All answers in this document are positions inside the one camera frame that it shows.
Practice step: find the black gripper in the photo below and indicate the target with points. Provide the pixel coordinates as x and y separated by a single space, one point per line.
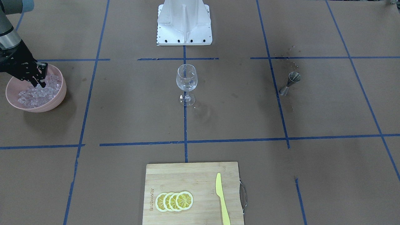
17 63

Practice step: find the steel jigger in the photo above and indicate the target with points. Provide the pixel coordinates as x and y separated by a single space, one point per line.
293 77

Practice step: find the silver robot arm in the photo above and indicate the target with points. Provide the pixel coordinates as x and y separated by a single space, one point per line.
9 36

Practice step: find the pile of clear ice cubes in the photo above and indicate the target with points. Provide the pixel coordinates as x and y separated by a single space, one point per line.
36 97

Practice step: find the clear wine glass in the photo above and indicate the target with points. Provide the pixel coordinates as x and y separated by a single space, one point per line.
187 80

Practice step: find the pink bowl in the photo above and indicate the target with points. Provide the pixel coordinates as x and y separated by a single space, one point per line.
14 86

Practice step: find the lemon slice farthest from knife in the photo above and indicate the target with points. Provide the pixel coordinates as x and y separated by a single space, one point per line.
160 202

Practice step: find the wooden cutting board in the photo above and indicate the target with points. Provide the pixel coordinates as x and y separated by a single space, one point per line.
198 179

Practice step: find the lemon slice nearest knife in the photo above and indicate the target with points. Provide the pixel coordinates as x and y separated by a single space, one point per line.
184 200

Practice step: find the yellow plastic knife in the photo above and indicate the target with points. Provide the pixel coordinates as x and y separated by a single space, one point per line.
220 194

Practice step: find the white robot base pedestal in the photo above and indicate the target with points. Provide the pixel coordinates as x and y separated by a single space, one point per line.
184 22

